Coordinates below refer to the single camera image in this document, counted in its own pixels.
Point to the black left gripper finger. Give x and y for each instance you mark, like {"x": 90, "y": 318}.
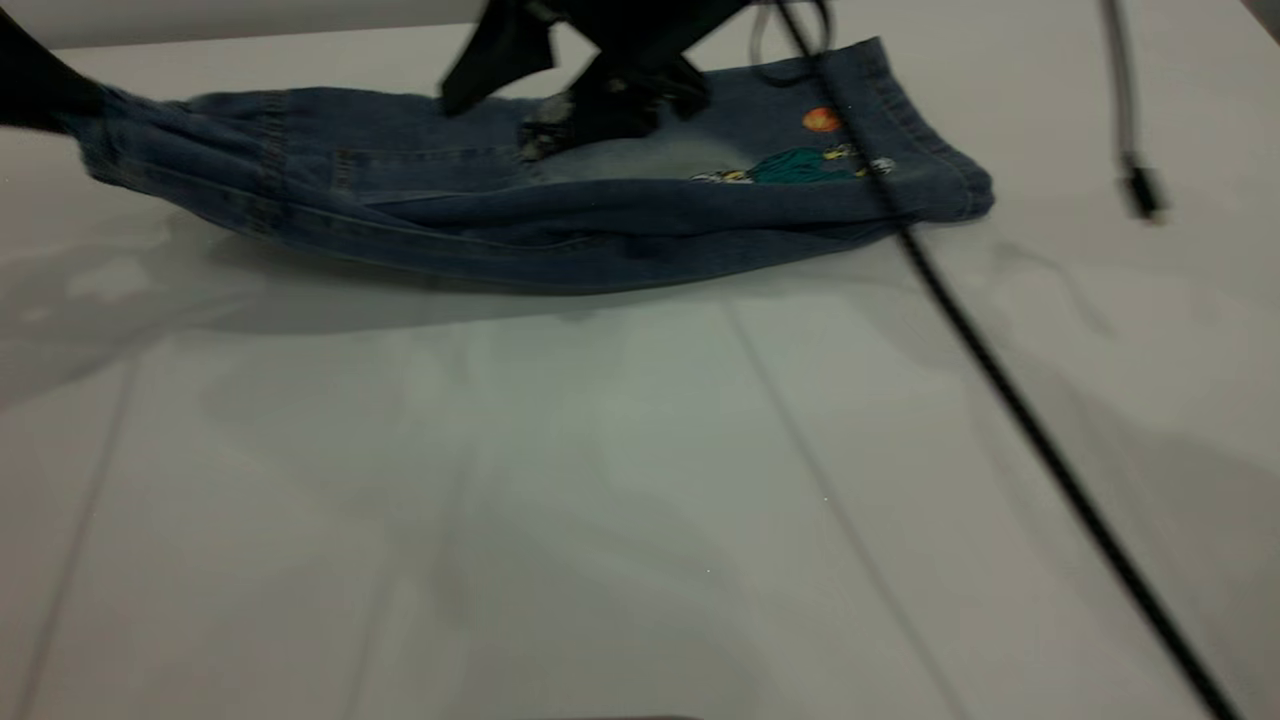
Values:
{"x": 35, "y": 80}

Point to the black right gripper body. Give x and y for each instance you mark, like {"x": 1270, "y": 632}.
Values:
{"x": 650, "y": 25}

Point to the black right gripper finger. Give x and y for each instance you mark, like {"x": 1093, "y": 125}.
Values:
{"x": 500, "y": 50}
{"x": 620, "y": 100}

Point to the blue denim pants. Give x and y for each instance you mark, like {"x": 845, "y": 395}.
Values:
{"x": 400, "y": 200}

